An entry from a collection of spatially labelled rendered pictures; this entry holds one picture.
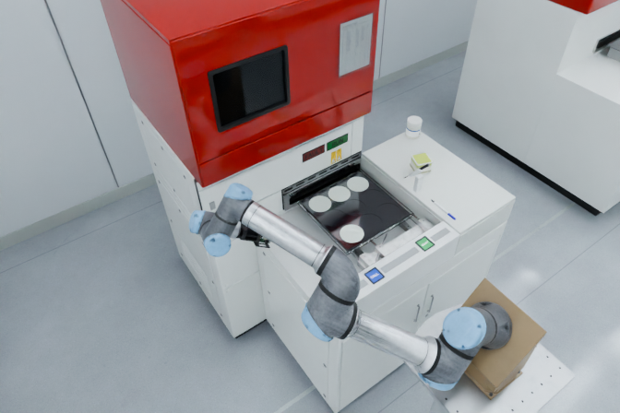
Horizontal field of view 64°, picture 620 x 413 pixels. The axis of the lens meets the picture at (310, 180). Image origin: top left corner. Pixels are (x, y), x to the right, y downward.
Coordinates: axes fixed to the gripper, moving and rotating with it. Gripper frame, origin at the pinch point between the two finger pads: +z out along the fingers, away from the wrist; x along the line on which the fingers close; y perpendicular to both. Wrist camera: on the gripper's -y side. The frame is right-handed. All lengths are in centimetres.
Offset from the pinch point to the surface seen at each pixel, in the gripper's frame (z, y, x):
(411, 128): 71, -51, 39
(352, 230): 38.7, -18.8, -4.6
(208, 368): 14, -56, -112
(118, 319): -28, -103, -120
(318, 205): 29.9, -37.8, -3.3
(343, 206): 39, -33, 0
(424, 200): 65, -15, 16
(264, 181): 1.9, -39.3, 2.4
